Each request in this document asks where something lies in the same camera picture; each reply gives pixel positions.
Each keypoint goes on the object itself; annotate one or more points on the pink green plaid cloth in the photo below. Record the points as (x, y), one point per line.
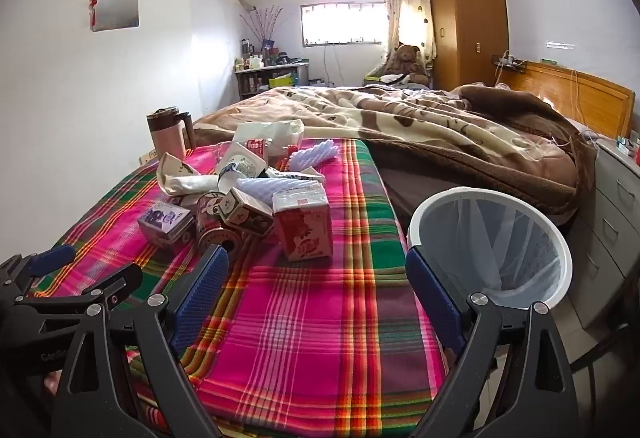
(310, 318)

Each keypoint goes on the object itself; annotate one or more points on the dried flower branches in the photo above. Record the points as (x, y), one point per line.
(265, 25)

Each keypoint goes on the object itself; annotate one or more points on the white round waste bin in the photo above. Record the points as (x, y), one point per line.
(500, 243)

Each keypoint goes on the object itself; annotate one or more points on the wooden wardrobe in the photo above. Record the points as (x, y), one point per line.
(465, 17)

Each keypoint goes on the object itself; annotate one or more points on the red hanging ornament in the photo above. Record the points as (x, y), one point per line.
(93, 5)

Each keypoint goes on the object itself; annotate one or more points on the cluttered shelf desk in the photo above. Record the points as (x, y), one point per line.
(250, 85)

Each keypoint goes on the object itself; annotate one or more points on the grey drawer nightstand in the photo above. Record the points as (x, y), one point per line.
(615, 218)

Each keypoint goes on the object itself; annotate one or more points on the pink mug with brown lid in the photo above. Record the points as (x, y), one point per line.
(167, 137)

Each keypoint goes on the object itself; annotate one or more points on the silver wall panel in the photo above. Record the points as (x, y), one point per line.
(117, 2)

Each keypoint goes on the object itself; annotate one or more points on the wooden bed headboard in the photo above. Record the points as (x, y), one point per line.
(590, 92)

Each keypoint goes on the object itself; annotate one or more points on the cartoon printed can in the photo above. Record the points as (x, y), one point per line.
(215, 228)

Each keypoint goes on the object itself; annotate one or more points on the wall socket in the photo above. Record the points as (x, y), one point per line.
(147, 157)

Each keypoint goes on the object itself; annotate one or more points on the power strip with plugs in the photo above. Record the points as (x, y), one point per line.
(507, 62)

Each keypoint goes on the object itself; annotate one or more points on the white black carton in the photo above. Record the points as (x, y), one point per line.
(300, 177)

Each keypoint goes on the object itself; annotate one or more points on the red milk carton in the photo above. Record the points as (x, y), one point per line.
(302, 228)

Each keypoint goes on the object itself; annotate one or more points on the dark grey chair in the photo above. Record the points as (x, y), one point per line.
(600, 348)

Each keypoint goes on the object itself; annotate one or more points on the green white medicine box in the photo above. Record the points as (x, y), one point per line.
(629, 145)

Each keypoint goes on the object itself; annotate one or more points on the brown beige patterned blanket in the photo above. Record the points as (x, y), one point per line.
(400, 117)

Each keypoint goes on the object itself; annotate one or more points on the white plastic bag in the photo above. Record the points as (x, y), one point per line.
(272, 132)

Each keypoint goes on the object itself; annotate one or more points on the white foam sheet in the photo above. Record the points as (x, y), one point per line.
(260, 188)

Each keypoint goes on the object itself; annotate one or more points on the brown bed mattress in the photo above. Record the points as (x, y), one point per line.
(425, 183)

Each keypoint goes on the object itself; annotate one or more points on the barred window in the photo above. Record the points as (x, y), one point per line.
(345, 22)

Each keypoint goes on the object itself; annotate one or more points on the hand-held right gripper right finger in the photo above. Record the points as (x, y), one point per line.
(435, 303)

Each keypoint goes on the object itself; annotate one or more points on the white printed milk carton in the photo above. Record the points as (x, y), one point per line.
(242, 165)

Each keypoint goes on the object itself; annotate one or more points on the brown teddy bear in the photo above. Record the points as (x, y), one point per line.
(407, 60)

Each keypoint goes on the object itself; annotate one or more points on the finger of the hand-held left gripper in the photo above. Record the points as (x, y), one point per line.
(100, 283)
(50, 260)

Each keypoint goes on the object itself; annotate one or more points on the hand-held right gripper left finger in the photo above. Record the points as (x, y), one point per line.
(200, 298)

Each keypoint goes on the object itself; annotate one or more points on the group of bottles and jars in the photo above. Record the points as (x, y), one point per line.
(257, 60)

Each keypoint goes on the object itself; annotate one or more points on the small purple box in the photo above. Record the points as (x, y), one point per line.
(162, 220)

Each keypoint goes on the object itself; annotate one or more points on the cream carton red green print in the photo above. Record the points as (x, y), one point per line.
(242, 210)

